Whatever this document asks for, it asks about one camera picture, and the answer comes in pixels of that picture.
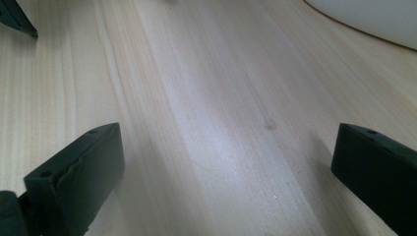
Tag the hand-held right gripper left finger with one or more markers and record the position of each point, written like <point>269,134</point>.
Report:
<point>75,183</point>

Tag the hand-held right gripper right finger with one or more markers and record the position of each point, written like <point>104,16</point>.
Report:
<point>377,173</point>

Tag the white trash can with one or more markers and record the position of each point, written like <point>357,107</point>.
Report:
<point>377,16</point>

